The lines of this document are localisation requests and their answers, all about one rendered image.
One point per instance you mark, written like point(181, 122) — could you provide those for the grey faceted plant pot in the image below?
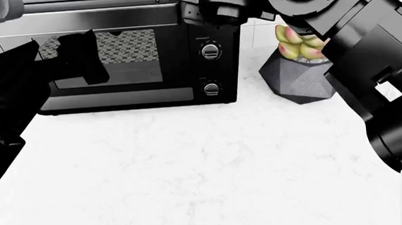
point(298, 81)

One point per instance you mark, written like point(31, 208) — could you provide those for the black toaster oven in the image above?
point(178, 92)

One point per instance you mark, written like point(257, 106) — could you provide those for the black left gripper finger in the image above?
point(95, 69)
point(79, 42)

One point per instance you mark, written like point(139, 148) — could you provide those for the green pink succulent plant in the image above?
point(290, 42)

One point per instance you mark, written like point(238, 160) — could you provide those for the large silver temperature knob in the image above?
point(210, 51)

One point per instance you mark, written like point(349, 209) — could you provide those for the glass oven door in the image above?
point(130, 69)

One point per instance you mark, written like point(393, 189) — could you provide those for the small silver timer knob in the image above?
point(211, 89)

